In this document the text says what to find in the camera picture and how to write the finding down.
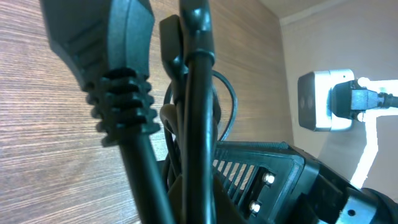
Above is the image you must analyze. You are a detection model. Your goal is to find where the thick black cable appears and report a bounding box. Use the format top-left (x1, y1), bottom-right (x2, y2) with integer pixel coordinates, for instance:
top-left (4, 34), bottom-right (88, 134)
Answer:
top-left (40, 0), bottom-right (218, 224)

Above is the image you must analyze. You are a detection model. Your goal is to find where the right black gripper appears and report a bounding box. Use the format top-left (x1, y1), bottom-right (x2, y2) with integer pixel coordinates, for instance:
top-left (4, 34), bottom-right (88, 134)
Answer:
top-left (213, 141), bottom-right (397, 224)

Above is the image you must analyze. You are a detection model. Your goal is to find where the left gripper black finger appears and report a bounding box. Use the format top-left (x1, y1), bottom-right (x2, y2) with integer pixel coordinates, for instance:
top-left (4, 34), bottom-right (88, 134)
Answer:
top-left (167, 175), bottom-right (246, 224)

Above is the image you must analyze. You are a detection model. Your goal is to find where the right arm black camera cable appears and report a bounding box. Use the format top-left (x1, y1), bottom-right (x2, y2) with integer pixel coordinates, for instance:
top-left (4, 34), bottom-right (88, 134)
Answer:
top-left (331, 79), bottom-right (398, 120)

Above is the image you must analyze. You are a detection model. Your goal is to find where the thin black USB cable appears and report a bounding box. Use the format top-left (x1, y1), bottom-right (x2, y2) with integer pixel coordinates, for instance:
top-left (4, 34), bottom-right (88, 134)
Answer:
top-left (160, 70), bottom-right (239, 187)

